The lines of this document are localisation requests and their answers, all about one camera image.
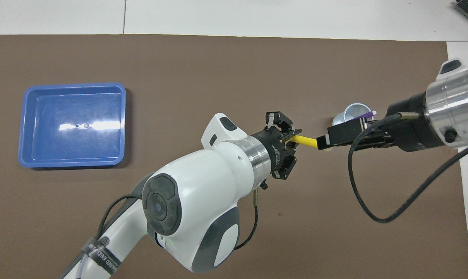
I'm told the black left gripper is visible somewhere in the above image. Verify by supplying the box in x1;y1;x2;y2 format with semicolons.
252;111;302;180

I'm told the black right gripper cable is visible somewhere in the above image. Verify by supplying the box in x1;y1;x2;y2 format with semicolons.
348;112;468;224

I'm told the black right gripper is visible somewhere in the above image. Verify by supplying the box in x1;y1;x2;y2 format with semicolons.
316;93;446;152

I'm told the brown table mat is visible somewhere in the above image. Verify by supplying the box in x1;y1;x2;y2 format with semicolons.
0;34;468;279

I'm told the yellow pen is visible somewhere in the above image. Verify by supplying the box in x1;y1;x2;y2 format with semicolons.
290;134;319;149

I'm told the blue plastic tray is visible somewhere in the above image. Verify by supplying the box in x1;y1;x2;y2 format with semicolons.
18;82;127;168

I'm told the purple pen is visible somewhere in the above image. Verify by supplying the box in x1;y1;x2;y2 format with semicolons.
350;111;377;121

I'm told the clear plastic cup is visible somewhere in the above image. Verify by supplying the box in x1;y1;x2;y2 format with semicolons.
332;103;373;127

